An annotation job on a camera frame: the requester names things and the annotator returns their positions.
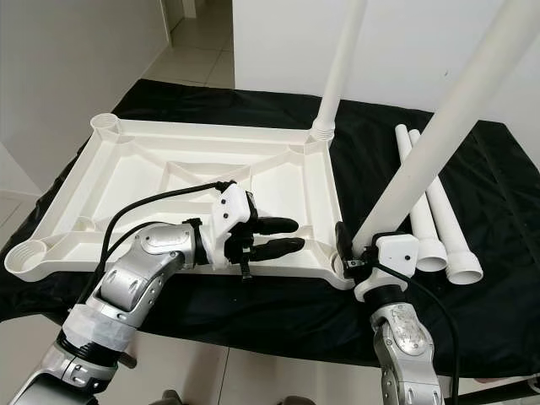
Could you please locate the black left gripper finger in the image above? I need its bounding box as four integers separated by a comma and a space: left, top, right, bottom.
250, 238, 305, 262
253, 216, 301, 236

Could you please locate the white plastic table top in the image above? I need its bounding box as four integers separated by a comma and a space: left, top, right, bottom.
4, 112, 357, 290

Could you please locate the grey robot left leg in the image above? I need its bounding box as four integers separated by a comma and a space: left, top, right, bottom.
156, 388, 188, 405

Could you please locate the black cloth table cover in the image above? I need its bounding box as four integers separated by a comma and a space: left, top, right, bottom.
0, 78, 540, 379

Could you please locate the white plastic table leg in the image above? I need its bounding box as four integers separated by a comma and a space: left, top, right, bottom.
395, 123, 449, 273
310, 0, 369, 144
350, 4, 540, 258
408, 127, 484, 286

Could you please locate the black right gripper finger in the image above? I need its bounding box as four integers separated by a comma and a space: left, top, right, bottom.
334, 221, 355, 269

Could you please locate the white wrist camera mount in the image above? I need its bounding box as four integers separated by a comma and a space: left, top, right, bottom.
207, 181, 256, 271
354, 232, 421, 302

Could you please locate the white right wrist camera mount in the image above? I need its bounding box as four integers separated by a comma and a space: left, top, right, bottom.
354, 232, 421, 302

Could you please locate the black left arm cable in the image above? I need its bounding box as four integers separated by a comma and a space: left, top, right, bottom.
97, 180, 237, 279

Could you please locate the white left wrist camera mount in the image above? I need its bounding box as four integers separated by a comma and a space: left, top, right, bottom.
207, 181, 256, 271

